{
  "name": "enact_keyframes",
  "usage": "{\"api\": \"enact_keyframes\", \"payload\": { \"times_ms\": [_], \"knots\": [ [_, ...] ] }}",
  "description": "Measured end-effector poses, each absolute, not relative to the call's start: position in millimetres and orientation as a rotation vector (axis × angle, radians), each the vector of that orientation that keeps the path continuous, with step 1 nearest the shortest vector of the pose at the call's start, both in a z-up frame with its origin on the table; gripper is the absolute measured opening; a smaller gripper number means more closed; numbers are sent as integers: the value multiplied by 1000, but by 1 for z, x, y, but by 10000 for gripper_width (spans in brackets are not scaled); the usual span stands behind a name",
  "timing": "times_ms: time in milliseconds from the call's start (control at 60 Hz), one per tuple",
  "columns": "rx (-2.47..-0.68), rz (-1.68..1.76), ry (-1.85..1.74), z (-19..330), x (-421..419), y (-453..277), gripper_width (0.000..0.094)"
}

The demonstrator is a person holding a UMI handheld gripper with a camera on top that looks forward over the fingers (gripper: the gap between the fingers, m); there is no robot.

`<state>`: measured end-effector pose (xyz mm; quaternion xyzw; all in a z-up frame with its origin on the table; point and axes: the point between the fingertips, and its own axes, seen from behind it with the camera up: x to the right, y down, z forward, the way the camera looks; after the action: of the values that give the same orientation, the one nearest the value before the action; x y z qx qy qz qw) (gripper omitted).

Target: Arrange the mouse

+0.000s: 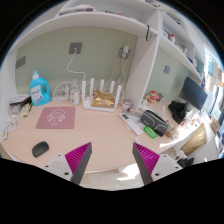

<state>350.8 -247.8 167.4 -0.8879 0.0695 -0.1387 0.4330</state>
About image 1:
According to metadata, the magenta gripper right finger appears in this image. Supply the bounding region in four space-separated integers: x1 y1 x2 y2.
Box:
132 143 182 185

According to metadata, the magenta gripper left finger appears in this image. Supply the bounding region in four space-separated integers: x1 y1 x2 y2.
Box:
43 142 92 185

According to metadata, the black computer mouse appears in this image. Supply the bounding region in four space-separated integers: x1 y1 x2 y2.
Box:
32 141 49 158

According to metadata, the pink mouse pad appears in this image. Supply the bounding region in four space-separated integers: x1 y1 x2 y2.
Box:
36 106 75 129

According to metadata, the green small box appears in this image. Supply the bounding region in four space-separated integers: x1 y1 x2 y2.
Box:
144 126 157 139

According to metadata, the white remote control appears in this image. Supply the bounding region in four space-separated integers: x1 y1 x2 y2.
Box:
120 113 143 135

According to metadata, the grey pencil case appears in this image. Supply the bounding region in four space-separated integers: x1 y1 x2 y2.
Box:
140 110 168 137

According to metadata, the gold cushion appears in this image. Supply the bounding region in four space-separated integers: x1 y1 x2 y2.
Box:
181 124 207 156

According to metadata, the black bag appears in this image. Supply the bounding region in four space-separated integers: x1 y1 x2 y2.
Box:
168 101 187 124

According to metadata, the small round tin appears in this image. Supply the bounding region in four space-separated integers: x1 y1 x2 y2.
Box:
122 99 132 112

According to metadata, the white wifi router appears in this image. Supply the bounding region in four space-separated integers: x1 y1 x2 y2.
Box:
82 79 122 112

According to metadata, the clear plastic bottle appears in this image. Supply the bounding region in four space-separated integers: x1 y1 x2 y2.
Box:
70 79 80 105

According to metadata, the gold snack bag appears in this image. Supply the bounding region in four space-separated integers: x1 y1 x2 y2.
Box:
91 90 115 108

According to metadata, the snack packets pile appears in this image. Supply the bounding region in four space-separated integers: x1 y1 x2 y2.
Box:
3 93 32 140

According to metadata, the blue detergent bottle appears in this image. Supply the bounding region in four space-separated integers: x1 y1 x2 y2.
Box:
29 70 51 106

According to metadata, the black monitor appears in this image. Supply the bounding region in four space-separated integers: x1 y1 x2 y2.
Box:
179 77 207 110

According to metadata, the white power adapter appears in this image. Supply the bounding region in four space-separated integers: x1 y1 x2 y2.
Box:
119 45 130 59

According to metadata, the white shelf unit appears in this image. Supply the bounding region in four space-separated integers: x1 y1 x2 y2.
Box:
1 0 204 108

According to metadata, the white cable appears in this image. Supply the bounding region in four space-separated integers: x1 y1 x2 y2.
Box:
66 49 87 83

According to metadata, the grey wall socket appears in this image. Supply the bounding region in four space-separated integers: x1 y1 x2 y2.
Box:
69 42 82 54

